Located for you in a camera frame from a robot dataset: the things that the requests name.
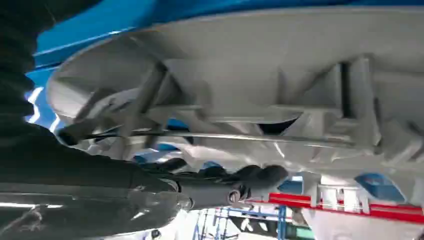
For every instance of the red bar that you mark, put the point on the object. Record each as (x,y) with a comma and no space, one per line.
(391,212)

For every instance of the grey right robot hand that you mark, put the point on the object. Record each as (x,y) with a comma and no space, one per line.
(82,185)

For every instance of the blue metal frame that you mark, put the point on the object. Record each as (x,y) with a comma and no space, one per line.
(282,222)

